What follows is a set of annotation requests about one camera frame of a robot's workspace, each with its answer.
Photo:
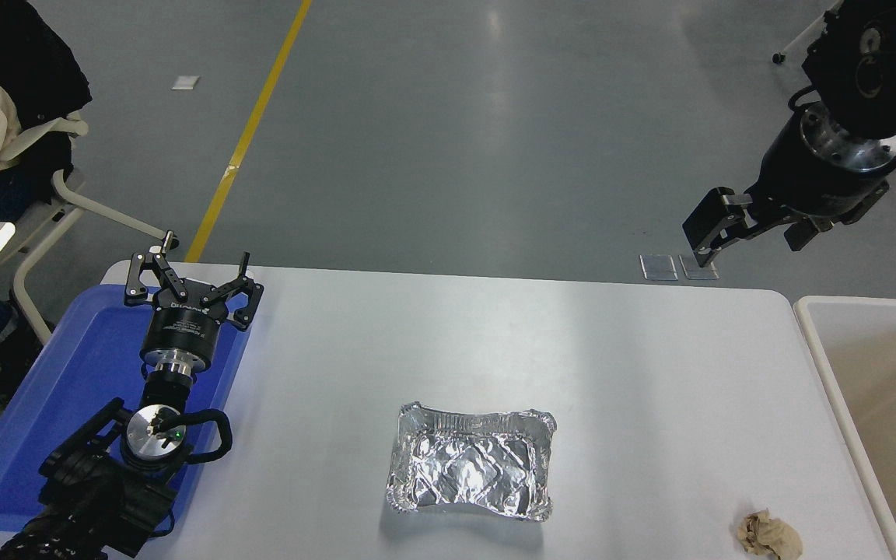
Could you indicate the crinkled silver foil tray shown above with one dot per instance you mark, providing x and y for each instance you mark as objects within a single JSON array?
[{"x": 467, "y": 467}]

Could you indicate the white-framed chair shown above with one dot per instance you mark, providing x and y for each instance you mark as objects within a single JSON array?
[{"x": 67, "y": 198}]

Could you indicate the blue plastic tray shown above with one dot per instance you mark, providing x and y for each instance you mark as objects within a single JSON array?
[{"x": 67, "y": 373}]

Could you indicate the small white floor tag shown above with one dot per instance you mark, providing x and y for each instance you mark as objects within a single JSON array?
[{"x": 185, "y": 82}]

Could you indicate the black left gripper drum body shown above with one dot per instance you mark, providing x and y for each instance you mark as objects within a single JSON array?
[{"x": 183, "y": 330}]

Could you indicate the white wheeled chair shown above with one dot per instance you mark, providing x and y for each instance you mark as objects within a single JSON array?
[{"x": 806, "y": 31}]

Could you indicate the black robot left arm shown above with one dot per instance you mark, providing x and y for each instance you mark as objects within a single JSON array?
[{"x": 82, "y": 498}]

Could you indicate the clear rectangular floor plate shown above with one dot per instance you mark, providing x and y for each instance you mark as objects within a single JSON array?
[
  {"x": 703, "y": 273},
  {"x": 658, "y": 267}
]

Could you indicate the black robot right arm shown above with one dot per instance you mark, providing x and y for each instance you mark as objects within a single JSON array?
[{"x": 876, "y": 70}]

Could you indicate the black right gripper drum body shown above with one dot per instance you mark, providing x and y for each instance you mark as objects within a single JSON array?
[{"x": 806, "y": 179}]

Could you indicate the large pale bin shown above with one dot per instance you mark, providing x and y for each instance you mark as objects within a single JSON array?
[{"x": 883, "y": 389}]

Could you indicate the crumpled tan paper ball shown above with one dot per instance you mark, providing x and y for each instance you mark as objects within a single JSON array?
[{"x": 767, "y": 535}]

